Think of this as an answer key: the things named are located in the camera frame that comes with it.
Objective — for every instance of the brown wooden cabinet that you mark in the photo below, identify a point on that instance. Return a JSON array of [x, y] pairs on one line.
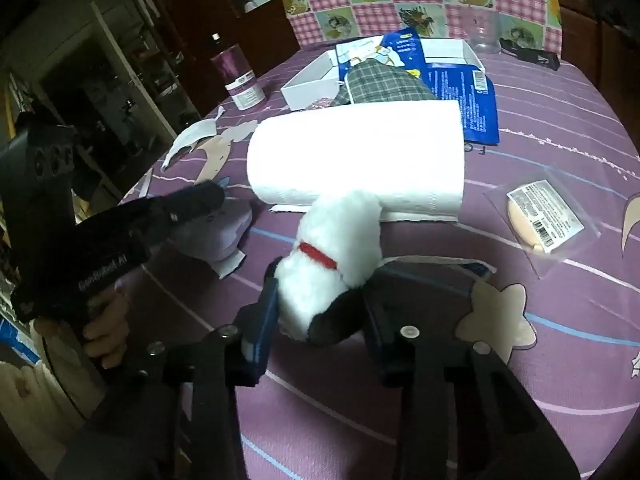
[[585, 35]]

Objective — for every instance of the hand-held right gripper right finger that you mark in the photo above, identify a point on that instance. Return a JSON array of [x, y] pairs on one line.
[[381, 332]]

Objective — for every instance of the white cardboard box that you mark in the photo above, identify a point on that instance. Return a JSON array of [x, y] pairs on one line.
[[310, 80]]

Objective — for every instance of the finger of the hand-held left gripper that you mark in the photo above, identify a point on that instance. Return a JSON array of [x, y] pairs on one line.
[[195, 202]]

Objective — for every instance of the white plush dog red collar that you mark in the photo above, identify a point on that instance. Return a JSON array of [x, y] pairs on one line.
[[340, 230]]

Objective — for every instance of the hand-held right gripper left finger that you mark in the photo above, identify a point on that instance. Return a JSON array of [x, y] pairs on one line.
[[262, 322]]

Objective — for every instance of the white framed cabinet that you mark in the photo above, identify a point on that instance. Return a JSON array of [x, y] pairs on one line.
[[125, 70]]

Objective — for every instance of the person's left hand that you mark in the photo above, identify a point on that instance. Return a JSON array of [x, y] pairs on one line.
[[107, 332]]

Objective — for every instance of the clear glass cup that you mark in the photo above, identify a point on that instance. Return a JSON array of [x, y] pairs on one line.
[[482, 35]]

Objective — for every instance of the purple bottle white label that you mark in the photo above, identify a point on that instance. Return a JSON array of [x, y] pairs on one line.
[[235, 70]]

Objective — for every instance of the white paper towel roll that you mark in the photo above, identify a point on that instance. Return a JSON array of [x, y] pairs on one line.
[[350, 155]]

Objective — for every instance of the grey plaid cloth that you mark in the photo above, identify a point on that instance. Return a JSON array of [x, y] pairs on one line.
[[385, 82]]

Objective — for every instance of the blue printed package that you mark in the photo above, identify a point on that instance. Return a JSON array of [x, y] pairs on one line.
[[475, 105]]

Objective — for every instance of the powder puff clear packet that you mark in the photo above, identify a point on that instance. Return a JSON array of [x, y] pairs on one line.
[[545, 210]]

